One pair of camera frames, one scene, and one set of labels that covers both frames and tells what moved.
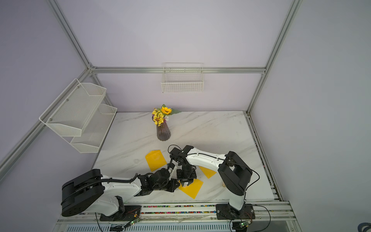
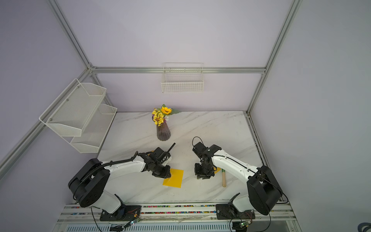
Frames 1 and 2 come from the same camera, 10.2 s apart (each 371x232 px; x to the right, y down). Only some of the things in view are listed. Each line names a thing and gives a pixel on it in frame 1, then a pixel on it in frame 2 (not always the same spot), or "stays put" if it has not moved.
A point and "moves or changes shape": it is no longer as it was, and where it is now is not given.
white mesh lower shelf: (95, 129) stays put
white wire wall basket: (185, 77) stays put
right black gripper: (183, 179) → (200, 173)
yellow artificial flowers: (160, 115) stays put
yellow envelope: (192, 189) moves or changes shape
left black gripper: (173, 187) → (165, 175)
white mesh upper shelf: (70, 113) stays put
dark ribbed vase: (163, 132) stays put
